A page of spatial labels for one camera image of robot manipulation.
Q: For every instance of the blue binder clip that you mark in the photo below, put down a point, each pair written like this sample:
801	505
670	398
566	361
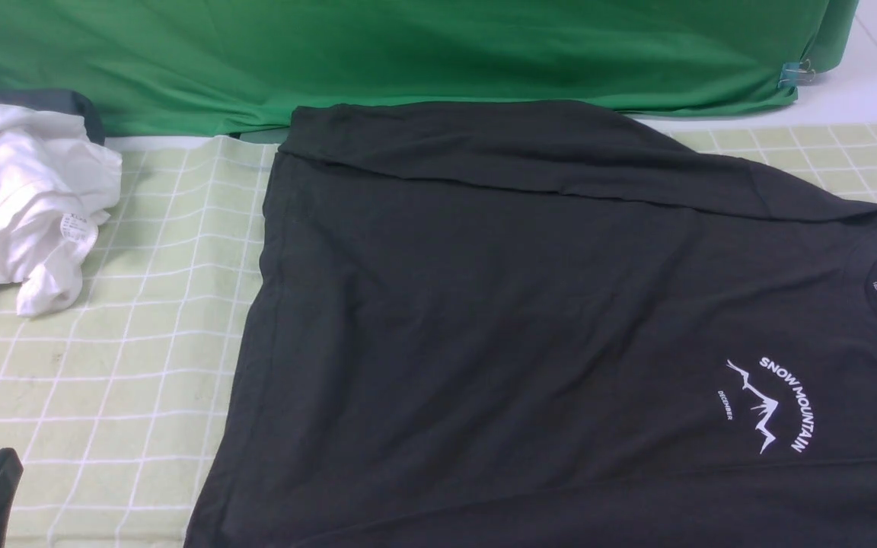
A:
796	74

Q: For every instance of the light green checkered tablecloth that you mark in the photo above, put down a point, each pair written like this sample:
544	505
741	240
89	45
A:
117	406

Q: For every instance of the green backdrop cloth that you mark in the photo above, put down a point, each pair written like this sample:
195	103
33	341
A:
220	67

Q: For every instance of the crumpled white shirt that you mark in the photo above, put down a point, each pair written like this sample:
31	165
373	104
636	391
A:
56	190

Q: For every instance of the gray garment behind white shirt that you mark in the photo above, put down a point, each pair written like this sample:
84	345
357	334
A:
62	101

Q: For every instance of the dark gray long-sleeve shirt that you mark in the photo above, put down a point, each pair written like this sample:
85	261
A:
546	325

